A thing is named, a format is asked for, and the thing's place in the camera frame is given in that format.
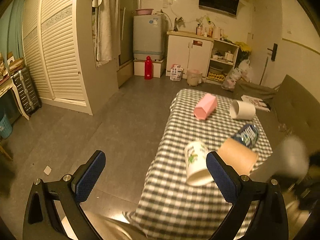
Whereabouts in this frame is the grey plastic cup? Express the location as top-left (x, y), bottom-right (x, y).
top-left (251, 135), bottom-right (311, 181)

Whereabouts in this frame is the brown paper cup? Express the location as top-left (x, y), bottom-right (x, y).
top-left (217, 138), bottom-right (258, 176)

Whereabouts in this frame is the white floral paper cup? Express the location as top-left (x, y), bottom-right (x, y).
top-left (184, 140), bottom-right (214, 187)

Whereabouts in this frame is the plain white cup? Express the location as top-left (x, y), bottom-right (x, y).
top-left (229, 100), bottom-right (255, 120)

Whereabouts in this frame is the pink hexagonal cup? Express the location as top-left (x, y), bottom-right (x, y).
top-left (193, 93), bottom-right (217, 120)

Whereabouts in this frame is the grey white checkered tablecloth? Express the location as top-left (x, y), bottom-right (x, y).
top-left (123, 88), bottom-right (274, 240)

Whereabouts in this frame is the olive green sofa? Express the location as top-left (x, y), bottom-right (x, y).
top-left (233, 75), bottom-right (319, 155)

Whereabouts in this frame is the magazine on sofa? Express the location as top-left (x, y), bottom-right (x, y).
top-left (241, 95), bottom-right (271, 112)

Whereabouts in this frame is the blue laundry basket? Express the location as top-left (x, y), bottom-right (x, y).
top-left (0, 113), bottom-right (13, 139)

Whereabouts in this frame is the silver ribbed suitcase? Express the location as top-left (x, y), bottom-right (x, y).
top-left (12, 67), bottom-right (41, 116)

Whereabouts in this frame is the white plastic bag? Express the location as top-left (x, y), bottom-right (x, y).
top-left (221, 59), bottom-right (253, 91)

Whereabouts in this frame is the small round trash bin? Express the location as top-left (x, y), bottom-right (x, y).
top-left (187, 69), bottom-right (202, 86)

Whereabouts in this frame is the white entrance door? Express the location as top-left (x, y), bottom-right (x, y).
top-left (250, 0), bottom-right (283, 86)

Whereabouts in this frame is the open white shelf unit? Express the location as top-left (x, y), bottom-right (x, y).
top-left (206, 39), bottom-right (240, 85)

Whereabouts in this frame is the white printed bag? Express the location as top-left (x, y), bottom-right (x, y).
top-left (170, 64), bottom-right (183, 81)

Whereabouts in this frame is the white kitchen cabinet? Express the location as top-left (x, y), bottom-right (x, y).
top-left (166, 31), bottom-right (213, 79)

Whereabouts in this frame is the red thermos bottle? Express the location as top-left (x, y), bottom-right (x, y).
top-left (144, 56), bottom-right (153, 80)

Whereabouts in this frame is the white washing machine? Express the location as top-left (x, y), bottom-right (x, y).
top-left (133, 15), bottom-right (167, 61)

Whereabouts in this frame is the white louvered wardrobe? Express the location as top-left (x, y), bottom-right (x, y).
top-left (22, 0), bottom-right (119, 115)

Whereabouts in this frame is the pink basin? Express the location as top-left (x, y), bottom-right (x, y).
top-left (136, 8), bottom-right (153, 15)

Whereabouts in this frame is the hanging white towel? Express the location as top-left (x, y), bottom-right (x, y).
top-left (92, 0), bottom-right (121, 65)

